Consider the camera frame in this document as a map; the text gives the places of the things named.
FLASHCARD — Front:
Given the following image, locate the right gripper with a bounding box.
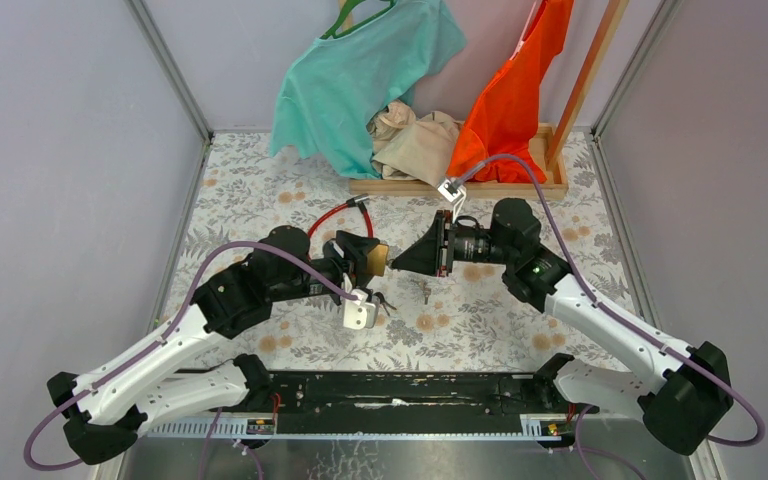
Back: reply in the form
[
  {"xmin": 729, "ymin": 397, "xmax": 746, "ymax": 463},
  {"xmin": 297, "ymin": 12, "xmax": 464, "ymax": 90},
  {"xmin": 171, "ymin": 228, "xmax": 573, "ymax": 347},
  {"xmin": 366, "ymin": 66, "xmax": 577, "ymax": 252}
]
[{"xmin": 392, "ymin": 211, "xmax": 514, "ymax": 278}]

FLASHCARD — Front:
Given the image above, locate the brass padlock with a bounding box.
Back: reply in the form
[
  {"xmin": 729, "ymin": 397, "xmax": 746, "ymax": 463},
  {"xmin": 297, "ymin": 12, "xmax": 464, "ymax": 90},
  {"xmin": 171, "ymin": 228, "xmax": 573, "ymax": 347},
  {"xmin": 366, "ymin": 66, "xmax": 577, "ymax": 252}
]
[{"xmin": 364, "ymin": 243, "xmax": 389, "ymax": 277}]

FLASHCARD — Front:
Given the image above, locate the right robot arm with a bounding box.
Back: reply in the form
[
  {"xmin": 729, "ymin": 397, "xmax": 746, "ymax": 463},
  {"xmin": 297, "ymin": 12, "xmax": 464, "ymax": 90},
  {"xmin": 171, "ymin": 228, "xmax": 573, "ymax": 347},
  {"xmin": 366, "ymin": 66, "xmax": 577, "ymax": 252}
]
[{"xmin": 390, "ymin": 198, "xmax": 734, "ymax": 456}]

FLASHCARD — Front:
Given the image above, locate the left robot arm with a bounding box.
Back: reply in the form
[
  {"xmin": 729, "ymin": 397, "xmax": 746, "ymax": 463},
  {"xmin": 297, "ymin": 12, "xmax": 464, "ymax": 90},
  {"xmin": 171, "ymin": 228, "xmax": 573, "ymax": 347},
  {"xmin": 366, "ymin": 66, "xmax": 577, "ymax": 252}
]
[{"xmin": 47, "ymin": 225, "xmax": 388, "ymax": 465}]

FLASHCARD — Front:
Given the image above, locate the small brass key pair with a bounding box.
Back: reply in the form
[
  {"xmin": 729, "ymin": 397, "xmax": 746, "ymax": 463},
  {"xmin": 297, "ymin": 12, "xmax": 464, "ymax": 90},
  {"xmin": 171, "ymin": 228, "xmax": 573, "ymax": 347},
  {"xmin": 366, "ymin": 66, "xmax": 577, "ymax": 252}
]
[{"xmin": 412, "ymin": 279, "xmax": 431, "ymax": 305}]

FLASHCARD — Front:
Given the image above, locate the black-headed key pair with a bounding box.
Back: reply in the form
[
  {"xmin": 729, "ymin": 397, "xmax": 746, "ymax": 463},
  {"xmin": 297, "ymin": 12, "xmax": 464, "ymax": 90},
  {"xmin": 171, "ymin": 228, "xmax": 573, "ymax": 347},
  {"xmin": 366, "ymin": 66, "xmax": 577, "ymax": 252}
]
[{"xmin": 372, "ymin": 292, "xmax": 398, "ymax": 315}]

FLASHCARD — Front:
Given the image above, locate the beige cloth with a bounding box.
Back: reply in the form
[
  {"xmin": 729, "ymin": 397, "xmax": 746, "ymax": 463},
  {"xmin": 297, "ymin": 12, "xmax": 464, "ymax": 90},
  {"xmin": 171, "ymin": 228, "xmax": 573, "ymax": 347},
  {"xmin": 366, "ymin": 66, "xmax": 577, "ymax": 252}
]
[{"xmin": 367, "ymin": 100, "xmax": 463, "ymax": 187}]

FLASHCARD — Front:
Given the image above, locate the wooden rack base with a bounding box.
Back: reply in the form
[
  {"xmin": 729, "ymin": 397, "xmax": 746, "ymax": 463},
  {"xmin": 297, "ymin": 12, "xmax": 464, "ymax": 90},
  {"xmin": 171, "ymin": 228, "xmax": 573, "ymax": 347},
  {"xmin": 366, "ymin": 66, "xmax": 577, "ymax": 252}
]
[{"xmin": 348, "ymin": 123, "xmax": 571, "ymax": 200}]

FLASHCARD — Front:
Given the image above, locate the orange t-shirt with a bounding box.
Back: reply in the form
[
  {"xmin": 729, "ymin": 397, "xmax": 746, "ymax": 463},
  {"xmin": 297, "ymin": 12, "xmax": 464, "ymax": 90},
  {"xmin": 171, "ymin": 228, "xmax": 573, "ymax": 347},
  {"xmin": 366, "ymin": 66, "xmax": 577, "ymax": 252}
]
[{"xmin": 447, "ymin": 0, "xmax": 574, "ymax": 183}]

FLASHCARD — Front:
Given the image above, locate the teal t-shirt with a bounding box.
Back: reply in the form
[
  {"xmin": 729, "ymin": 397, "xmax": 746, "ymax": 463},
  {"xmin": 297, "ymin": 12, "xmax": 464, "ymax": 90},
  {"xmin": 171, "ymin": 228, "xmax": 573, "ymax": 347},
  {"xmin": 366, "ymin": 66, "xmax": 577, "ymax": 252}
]
[{"xmin": 270, "ymin": 1, "xmax": 466, "ymax": 179}]

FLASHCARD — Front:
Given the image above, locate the wooden rack pole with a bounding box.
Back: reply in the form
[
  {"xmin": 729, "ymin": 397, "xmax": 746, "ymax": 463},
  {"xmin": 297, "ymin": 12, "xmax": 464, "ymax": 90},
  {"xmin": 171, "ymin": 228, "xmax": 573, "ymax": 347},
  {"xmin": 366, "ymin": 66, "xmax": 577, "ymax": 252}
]
[{"xmin": 545, "ymin": 0, "xmax": 629, "ymax": 173}]

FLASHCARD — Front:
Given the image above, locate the green hanger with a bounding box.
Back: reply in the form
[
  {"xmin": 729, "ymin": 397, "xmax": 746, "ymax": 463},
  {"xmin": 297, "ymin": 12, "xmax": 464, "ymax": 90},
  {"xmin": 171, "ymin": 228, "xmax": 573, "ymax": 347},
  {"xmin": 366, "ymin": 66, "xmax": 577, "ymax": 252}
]
[{"xmin": 320, "ymin": 0, "xmax": 397, "ymax": 40}]

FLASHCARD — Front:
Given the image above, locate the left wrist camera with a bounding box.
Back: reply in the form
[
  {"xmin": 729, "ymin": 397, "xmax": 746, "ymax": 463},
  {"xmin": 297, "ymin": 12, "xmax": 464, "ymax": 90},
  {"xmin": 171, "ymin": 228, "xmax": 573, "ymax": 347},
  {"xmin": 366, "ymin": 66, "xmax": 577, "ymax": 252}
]
[{"xmin": 342, "ymin": 288, "xmax": 380, "ymax": 330}]

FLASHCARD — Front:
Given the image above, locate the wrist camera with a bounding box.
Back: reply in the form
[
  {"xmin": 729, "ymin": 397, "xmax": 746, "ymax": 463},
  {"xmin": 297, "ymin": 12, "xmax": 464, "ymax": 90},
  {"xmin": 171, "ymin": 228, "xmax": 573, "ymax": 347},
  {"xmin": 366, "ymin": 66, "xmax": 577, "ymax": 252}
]
[
  {"xmin": 437, "ymin": 178, "xmax": 467, "ymax": 206},
  {"xmin": 342, "ymin": 288, "xmax": 380, "ymax": 330}
]

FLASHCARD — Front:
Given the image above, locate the red cable lock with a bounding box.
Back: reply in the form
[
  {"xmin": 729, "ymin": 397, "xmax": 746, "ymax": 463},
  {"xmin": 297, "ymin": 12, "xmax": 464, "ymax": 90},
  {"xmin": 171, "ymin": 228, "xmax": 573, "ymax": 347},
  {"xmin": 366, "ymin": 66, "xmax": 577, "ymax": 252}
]
[{"xmin": 306, "ymin": 193, "xmax": 375, "ymax": 241}]

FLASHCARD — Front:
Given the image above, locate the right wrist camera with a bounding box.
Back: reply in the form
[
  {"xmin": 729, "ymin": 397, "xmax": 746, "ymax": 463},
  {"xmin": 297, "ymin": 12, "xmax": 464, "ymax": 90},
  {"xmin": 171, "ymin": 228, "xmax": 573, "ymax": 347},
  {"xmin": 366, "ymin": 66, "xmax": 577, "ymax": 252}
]
[{"xmin": 437, "ymin": 178, "xmax": 467, "ymax": 206}]

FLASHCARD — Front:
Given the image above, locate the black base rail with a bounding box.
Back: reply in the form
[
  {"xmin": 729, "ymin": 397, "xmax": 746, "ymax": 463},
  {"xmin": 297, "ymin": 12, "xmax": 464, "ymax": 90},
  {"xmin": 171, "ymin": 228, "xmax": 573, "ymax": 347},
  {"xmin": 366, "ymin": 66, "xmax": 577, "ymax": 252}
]
[{"xmin": 229, "ymin": 370, "xmax": 584, "ymax": 436}]

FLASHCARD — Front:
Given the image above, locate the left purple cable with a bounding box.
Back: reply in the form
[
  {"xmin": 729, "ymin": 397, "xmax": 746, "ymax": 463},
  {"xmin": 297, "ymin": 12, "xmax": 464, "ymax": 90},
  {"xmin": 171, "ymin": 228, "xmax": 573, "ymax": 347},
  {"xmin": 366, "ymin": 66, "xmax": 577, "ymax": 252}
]
[{"xmin": 22, "ymin": 240, "xmax": 362, "ymax": 480}]

